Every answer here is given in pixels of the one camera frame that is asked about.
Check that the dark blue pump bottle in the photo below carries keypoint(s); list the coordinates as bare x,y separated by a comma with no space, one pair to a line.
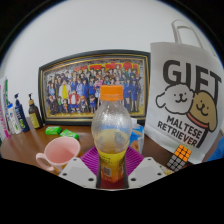
21,118

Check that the pink mug with orange prints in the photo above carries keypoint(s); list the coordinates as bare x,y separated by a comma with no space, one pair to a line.
61,151

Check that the white printed gift bag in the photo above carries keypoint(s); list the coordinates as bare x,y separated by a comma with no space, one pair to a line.
180,100

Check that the colourful puzzle cube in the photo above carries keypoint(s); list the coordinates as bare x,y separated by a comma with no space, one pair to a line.
179,158

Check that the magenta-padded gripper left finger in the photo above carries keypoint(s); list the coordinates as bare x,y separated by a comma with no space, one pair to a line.
78,173

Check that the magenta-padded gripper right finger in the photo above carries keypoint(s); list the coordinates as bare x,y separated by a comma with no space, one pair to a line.
145,172

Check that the framed group picture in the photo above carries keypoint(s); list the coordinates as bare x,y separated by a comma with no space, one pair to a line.
76,86

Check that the brown pump bottle yellow label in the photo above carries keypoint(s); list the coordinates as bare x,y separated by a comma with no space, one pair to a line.
35,116

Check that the orange-capped juice bottle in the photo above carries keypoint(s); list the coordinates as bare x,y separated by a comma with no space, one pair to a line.
111,133

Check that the flat round red coaster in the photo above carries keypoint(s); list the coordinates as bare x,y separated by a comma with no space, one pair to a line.
113,185

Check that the blue detergent bottle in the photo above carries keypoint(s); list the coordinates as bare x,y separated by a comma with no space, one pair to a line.
218,150

